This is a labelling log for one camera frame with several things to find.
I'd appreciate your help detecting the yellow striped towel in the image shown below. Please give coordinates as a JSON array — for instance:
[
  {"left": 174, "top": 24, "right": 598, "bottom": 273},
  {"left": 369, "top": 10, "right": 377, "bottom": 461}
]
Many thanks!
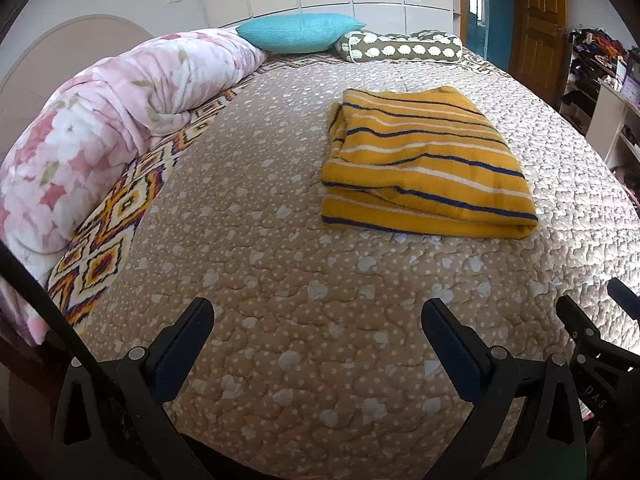
[{"left": 320, "top": 86, "right": 540, "bottom": 240}]

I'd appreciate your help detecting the teal pillow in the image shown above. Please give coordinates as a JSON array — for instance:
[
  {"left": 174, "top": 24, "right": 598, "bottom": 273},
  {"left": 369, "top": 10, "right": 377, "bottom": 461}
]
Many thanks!
[{"left": 236, "top": 12, "right": 367, "bottom": 54}]

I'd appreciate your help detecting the green patterned bolster pillow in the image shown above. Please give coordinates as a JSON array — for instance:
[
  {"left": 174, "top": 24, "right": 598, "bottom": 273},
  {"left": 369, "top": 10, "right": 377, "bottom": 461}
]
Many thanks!
[{"left": 336, "top": 30, "right": 464, "bottom": 64}]

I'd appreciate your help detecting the cluttered clothes shelf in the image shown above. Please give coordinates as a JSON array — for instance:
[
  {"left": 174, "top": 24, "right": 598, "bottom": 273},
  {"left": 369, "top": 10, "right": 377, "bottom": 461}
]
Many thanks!
[{"left": 557, "top": 25, "right": 631, "bottom": 136}]

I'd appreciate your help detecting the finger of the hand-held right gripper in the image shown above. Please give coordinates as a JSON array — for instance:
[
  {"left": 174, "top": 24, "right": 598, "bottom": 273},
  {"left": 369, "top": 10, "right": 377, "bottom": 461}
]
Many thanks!
[
  {"left": 556, "top": 295, "right": 602, "bottom": 361},
  {"left": 607, "top": 278, "right": 640, "bottom": 321}
]

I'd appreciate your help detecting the pink floral quilt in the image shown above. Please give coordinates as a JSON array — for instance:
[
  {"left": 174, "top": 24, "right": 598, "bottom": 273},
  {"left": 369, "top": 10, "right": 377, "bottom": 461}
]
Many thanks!
[{"left": 0, "top": 30, "right": 268, "bottom": 346}]

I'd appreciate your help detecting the black strap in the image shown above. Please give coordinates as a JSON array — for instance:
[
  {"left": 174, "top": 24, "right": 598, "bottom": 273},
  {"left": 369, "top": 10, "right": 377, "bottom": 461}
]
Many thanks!
[{"left": 0, "top": 240, "right": 101, "bottom": 376}]

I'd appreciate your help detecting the geometric patterned blanket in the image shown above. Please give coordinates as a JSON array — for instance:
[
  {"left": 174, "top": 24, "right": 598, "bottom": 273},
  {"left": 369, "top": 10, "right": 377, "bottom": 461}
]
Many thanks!
[{"left": 46, "top": 45, "right": 513, "bottom": 328}]

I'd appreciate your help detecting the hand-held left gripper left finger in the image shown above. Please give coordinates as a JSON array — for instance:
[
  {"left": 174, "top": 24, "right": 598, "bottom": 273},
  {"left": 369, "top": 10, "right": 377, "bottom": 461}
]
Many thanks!
[{"left": 50, "top": 297, "right": 216, "bottom": 480}]

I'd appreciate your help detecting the white cabinet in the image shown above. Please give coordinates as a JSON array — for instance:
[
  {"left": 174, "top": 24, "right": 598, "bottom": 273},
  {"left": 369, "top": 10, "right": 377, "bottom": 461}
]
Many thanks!
[{"left": 585, "top": 80, "right": 640, "bottom": 201}]

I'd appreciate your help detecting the teal door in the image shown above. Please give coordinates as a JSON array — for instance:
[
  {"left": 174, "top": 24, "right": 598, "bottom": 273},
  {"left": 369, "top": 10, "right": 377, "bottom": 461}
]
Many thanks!
[{"left": 462, "top": 0, "right": 516, "bottom": 73}]

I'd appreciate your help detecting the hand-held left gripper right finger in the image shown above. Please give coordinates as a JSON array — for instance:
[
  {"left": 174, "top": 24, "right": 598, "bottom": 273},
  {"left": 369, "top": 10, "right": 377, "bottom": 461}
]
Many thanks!
[{"left": 421, "top": 298, "right": 588, "bottom": 480}]

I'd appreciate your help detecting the beige arched headboard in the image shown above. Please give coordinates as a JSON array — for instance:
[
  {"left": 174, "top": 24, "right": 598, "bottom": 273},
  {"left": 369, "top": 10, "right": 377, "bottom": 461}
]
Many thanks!
[{"left": 0, "top": 14, "right": 156, "bottom": 111}]

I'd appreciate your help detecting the beige quilted bedspread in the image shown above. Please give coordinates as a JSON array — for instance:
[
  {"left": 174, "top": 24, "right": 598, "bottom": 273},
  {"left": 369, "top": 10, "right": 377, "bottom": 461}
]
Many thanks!
[{"left": 75, "top": 52, "right": 640, "bottom": 476}]

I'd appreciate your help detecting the wooden door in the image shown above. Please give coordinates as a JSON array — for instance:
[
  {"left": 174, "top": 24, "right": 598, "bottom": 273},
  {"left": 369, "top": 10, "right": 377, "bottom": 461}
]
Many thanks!
[{"left": 507, "top": 0, "right": 568, "bottom": 106}]

